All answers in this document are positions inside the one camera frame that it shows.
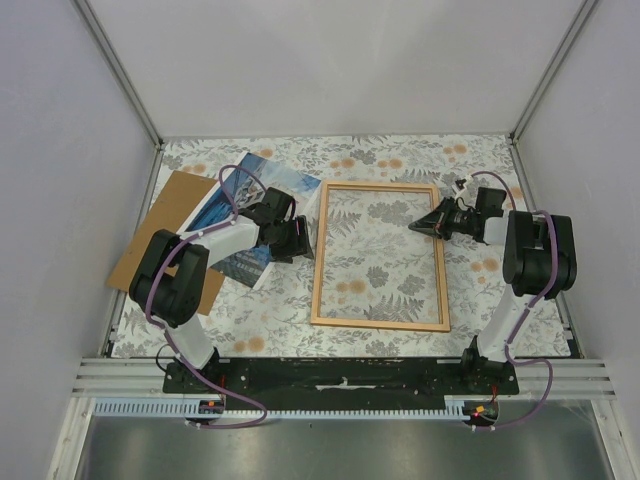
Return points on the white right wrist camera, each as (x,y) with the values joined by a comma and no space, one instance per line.
(461,185)

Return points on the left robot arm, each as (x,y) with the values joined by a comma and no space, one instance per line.
(169,280)

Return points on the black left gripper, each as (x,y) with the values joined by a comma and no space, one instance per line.
(299,245)

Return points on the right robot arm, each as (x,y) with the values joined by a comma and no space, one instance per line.
(539,262)

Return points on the right aluminium corner post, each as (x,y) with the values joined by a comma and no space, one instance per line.
(571,36)

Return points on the left aluminium corner post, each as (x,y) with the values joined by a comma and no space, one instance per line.
(99,35)

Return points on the brown cardboard backing board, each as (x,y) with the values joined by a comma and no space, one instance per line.
(175,202)

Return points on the clear glass pane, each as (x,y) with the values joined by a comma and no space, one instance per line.
(375,268)

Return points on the aluminium rail frame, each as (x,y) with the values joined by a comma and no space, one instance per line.
(541,381)

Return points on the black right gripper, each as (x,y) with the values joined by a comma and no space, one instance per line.
(429,224)

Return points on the building photo print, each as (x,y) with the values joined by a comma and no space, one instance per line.
(246,180)

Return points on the aluminium corner post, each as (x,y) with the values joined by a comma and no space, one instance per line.
(99,35)
(571,36)

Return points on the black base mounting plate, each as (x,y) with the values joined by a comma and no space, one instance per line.
(355,382)

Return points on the wooden picture frame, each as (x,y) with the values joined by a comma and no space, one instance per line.
(444,324)

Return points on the floral patterned table mat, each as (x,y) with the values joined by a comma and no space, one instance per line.
(274,320)

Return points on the light blue cable duct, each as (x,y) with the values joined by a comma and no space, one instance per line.
(200,409)

